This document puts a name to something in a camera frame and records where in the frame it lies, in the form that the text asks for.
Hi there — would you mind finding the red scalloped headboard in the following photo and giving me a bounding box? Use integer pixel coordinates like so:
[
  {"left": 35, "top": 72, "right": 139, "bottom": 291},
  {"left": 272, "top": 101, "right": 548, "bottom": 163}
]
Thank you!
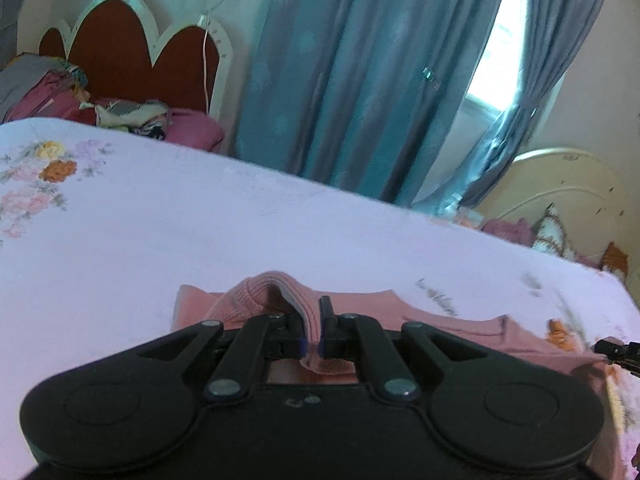
[{"left": 38, "top": 0, "right": 249, "bottom": 155}]

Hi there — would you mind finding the grey and pink clothes pile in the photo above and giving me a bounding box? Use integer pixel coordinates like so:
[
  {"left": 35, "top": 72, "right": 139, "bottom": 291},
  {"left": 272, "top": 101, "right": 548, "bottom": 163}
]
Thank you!
[{"left": 0, "top": 53, "right": 92, "bottom": 124}]

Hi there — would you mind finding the cream curved headboard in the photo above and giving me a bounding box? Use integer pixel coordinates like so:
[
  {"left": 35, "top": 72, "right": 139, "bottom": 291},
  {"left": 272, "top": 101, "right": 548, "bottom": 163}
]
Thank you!
[{"left": 471, "top": 147, "right": 635, "bottom": 277}]

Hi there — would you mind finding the patterned crumpled cloth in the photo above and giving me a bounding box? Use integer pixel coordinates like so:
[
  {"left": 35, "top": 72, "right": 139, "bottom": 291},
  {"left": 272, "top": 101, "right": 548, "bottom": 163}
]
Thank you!
[{"left": 79, "top": 99, "right": 172, "bottom": 142}]

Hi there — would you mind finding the pink pillow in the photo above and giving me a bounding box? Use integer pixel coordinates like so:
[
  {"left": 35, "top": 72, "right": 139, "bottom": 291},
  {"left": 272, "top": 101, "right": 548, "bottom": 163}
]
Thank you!
[{"left": 164, "top": 107, "right": 225, "bottom": 154}]

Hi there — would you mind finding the pink long-sleeve sweater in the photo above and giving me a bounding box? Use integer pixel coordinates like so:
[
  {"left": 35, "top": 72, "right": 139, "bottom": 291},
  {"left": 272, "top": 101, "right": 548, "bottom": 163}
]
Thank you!
[{"left": 171, "top": 270, "right": 610, "bottom": 387}]

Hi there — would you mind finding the bright window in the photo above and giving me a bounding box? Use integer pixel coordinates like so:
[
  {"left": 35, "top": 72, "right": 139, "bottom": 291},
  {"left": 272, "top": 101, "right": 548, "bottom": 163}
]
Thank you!
[{"left": 466, "top": 0, "right": 532, "bottom": 117}]

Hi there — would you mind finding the orange printed cushion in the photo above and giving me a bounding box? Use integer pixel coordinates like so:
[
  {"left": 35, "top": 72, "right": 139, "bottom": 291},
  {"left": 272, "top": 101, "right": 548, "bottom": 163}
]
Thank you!
[{"left": 599, "top": 241, "right": 631, "bottom": 282}]

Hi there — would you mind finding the floral bed sheet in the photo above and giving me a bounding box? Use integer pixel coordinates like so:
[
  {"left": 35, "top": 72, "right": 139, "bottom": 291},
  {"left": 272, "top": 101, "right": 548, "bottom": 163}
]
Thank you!
[{"left": 0, "top": 119, "right": 640, "bottom": 480}]

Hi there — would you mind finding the frilled cream cushion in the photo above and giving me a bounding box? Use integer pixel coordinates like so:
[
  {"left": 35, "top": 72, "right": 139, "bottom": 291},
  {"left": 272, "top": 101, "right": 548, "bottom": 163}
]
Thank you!
[{"left": 531, "top": 204, "right": 574, "bottom": 257}]

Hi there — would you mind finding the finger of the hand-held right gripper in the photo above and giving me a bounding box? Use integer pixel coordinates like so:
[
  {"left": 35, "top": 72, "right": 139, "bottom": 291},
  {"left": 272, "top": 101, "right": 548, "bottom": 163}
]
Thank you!
[{"left": 593, "top": 338, "right": 640, "bottom": 377}]

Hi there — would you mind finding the white hanging cable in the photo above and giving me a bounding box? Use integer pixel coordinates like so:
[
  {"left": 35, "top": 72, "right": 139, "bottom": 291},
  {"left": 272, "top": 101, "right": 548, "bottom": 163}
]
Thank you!
[{"left": 199, "top": 14, "right": 212, "bottom": 112}]

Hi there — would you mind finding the tied-back blue curtain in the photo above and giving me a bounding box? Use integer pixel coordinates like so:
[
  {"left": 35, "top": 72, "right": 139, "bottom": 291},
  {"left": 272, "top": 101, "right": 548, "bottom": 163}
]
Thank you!
[{"left": 414, "top": 0, "right": 615, "bottom": 215}]

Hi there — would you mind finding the wide blue curtain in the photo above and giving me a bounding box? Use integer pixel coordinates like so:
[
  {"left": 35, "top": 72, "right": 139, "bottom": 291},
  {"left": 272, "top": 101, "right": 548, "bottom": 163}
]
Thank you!
[{"left": 234, "top": 0, "right": 512, "bottom": 207}]

